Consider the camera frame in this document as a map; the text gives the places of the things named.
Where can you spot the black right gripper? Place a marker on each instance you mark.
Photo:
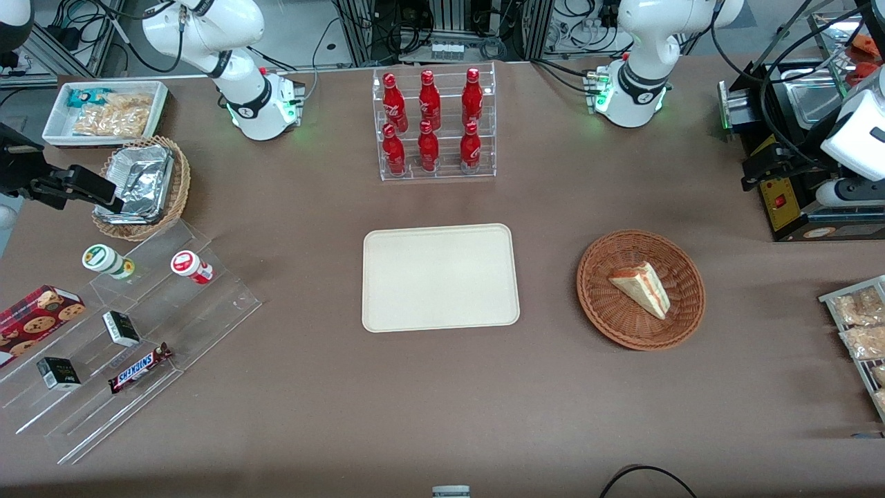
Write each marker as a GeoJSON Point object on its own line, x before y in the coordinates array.
{"type": "Point", "coordinates": [15, 169]}

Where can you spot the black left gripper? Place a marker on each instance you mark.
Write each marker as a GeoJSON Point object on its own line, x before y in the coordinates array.
{"type": "Point", "coordinates": [792, 155]}

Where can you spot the triangular sandwich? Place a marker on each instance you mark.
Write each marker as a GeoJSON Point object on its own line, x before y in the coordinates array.
{"type": "Point", "coordinates": [643, 289]}

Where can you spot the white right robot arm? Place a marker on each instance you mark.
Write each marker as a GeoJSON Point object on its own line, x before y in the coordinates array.
{"type": "Point", "coordinates": [207, 28]}

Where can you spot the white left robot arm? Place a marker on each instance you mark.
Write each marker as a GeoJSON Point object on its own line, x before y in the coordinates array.
{"type": "Point", "coordinates": [643, 41]}

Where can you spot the light wicker basket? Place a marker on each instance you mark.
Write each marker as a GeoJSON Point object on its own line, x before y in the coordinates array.
{"type": "Point", "coordinates": [178, 187]}

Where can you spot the brown round wicker basket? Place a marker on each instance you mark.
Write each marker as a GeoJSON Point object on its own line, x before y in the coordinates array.
{"type": "Point", "coordinates": [608, 311]}

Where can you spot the beige plastic tray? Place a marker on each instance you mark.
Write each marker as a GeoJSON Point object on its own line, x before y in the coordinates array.
{"type": "Point", "coordinates": [440, 278]}

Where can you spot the aluminium foil container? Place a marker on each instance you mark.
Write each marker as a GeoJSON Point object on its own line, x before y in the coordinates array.
{"type": "Point", "coordinates": [142, 180]}

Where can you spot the black food warmer machine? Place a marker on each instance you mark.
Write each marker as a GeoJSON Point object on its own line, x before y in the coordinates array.
{"type": "Point", "coordinates": [788, 214]}

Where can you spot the green lidded cup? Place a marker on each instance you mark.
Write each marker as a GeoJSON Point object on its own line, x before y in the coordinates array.
{"type": "Point", "coordinates": [104, 259]}

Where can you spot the clear bag of chips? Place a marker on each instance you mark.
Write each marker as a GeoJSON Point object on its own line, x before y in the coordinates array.
{"type": "Point", "coordinates": [117, 119]}

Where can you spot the white plastic bin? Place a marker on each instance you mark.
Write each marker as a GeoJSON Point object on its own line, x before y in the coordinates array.
{"type": "Point", "coordinates": [55, 124]}

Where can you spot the steel warmer pan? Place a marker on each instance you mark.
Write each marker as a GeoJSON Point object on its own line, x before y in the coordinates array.
{"type": "Point", "coordinates": [816, 100]}

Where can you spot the teal snack packet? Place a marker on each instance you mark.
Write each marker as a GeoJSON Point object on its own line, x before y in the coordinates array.
{"type": "Point", "coordinates": [83, 97]}

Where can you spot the red lidded cup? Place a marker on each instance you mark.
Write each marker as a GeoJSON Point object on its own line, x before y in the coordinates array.
{"type": "Point", "coordinates": [188, 265]}

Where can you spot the small black box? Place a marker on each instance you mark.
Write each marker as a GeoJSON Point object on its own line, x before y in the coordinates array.
{"type": "Point", "coordinates": [121, 328]}
{"type": "Point", "coordinates": [59, 373]}

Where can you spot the red cookie box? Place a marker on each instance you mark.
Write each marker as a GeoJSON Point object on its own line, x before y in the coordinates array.
{"type": "Point", "coordinates": [34, 321]}

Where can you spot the clear acrylic stepped shelf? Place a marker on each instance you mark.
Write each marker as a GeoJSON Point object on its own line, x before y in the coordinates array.
{"type": "Point", "coordinates": [207, 311]}

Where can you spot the clear bag of crackers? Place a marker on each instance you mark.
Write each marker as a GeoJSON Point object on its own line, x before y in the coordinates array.
{"type": "Point", "coordinates": [861, 308]}
{"type": "Point", "coordinates": [864, 342]}

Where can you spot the Snickers chocolate bar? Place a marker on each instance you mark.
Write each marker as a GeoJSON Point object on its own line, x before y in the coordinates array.
{"type": "Point", "coordinates": [138, 369]}

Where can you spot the clear acrylic bottle rack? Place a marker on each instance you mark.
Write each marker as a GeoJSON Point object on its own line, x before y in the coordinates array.
{"type": "Point", "coordinates": [484, 166]}

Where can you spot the red cola bottle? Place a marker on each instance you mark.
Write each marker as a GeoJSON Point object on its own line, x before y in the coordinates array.
{"type": "Point", "coordinates": [428, 149]}
{"type": "Point", "coordinates": [470, 146]}
{"type": "Point", "coordinates": [429, 102]}
{"type": "Point", "coordinates": [472, 100]}
{"type": "Point", "coordinates": [393, 104]}
{"type": "Point", "coordinates": [393, 152]}

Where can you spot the white power strip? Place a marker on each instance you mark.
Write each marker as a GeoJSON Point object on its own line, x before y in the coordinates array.
{"type": "Point", "coordinates": [448, 50]}

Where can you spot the small grey device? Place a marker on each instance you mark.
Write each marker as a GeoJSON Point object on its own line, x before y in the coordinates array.
{"type": "Point", "coordinates": [451, 492]}

